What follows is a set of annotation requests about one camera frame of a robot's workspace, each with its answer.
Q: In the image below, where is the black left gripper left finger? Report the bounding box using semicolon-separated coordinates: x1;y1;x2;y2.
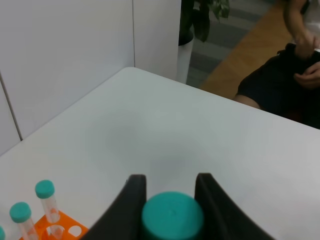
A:
84;174;147;240

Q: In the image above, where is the seated person in black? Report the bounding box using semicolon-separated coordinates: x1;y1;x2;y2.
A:
233;0;320;129

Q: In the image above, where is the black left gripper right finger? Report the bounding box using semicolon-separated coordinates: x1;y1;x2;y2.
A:
194;173;273;240

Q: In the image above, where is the green potted plant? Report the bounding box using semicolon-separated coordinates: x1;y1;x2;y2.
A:
178;0;230;46

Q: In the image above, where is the test tube with teal cap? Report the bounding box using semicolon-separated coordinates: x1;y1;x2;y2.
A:
140;191;205;240

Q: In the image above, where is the rack tube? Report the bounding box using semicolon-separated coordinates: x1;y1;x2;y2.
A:
9;201;39;240
34;179;63;238
0;226;6;240

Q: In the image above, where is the orange test tube rack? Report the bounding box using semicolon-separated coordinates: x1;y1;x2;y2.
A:
34;211;88;240

